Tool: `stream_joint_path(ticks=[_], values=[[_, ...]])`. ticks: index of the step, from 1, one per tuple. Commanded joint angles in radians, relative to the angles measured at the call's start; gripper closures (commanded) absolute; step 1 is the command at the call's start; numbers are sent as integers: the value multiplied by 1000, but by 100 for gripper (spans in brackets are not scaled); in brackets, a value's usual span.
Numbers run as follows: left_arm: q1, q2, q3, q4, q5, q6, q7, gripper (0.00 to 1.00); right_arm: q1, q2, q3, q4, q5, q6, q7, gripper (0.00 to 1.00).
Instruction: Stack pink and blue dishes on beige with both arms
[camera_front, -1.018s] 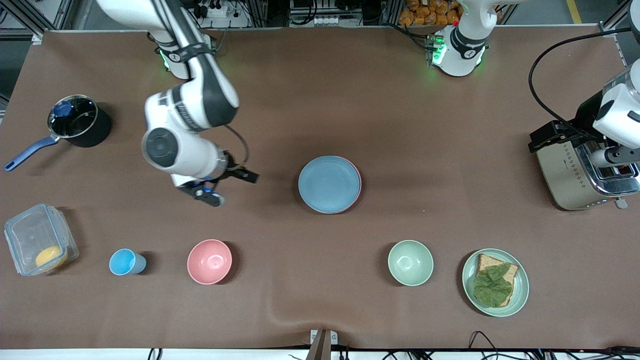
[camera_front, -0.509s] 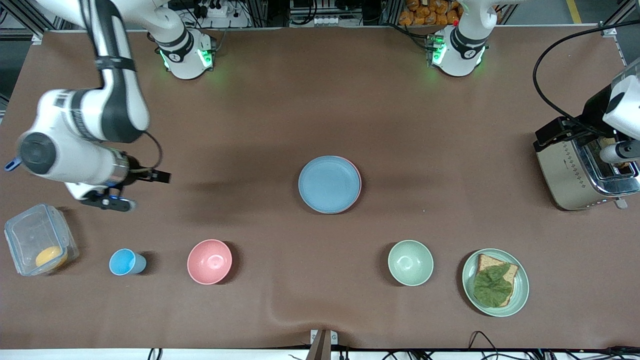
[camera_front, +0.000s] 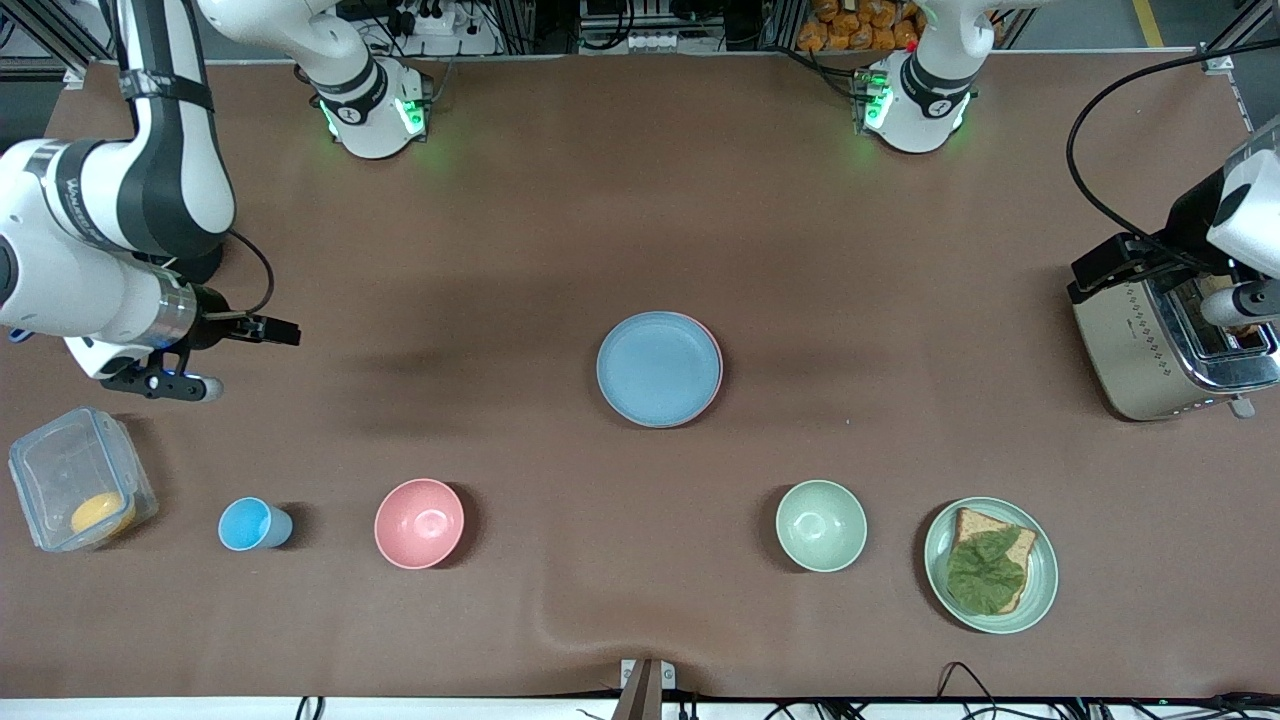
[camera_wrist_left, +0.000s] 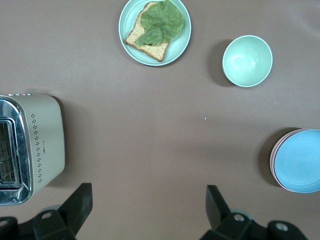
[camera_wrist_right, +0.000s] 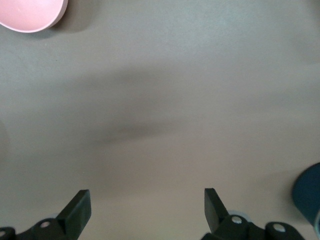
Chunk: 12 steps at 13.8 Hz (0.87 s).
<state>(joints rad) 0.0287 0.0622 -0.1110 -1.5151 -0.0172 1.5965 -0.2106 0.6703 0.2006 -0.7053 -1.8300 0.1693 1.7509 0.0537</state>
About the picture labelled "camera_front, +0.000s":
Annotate blue plate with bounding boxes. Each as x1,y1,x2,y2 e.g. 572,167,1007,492
596,311,722,429

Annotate pink plate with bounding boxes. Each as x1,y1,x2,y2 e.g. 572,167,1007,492
686,314,725,406

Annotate black pot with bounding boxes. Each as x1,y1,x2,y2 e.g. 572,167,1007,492
160,243,227,288

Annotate beige chrome toaster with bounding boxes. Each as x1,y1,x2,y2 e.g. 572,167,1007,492
1072,270,1280,423

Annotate blue cup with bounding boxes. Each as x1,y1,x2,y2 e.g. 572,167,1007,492
217,496,295,553

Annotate clear plastic container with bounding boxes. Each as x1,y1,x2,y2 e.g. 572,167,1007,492
7,406,160,554

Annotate orange round fruit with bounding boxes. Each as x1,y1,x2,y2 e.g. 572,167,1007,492
69,491,137,539

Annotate pink bowl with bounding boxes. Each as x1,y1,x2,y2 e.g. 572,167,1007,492
374,478,466,571

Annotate brown bread slice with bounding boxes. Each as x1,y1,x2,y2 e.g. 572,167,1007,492
950,507,1039,615

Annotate green plate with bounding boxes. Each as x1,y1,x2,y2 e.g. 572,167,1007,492
923,496,1060,635

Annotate brown table mat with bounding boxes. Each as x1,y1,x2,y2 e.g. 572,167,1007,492
0,50,1280,700

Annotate green lettuce leaf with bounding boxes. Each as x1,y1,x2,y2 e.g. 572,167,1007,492
945,527,1030,617

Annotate orange snack bags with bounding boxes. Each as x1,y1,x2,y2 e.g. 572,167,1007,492
796,0,1003,52

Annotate white power strip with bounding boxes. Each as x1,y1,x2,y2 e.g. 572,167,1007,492
392,0,473,38

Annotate green bowl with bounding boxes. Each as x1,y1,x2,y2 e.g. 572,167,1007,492
775,480,869,574

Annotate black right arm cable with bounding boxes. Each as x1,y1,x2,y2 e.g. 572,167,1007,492
228,230,276,319

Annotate black looped floor cable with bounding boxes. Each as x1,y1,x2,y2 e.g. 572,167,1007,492
934,661,1011,705

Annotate metal table edge bracket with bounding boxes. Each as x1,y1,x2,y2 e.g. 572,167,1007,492
612,657,677,720

